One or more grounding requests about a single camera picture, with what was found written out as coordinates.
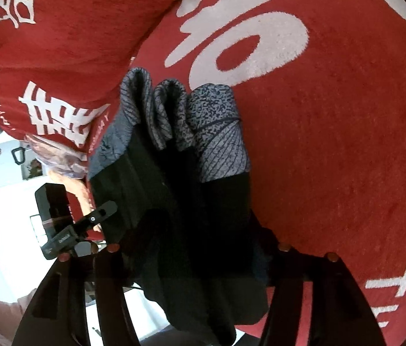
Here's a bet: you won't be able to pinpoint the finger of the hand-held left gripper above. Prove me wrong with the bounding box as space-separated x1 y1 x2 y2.
72 201 118 234

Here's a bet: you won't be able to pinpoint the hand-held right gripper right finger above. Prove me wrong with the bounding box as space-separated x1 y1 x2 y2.
256 229 387 346

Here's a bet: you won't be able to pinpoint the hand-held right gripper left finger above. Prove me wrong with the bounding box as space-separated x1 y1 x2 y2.
12 243 142 346

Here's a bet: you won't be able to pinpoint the black pants with grey waistband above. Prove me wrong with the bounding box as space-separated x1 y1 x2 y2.
88 67 271 346

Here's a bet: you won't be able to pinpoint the floral bed sheet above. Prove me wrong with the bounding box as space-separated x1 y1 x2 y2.
26 133 93 181

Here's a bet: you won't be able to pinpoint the red printed blanket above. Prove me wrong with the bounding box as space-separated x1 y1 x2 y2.
0 0 406 346

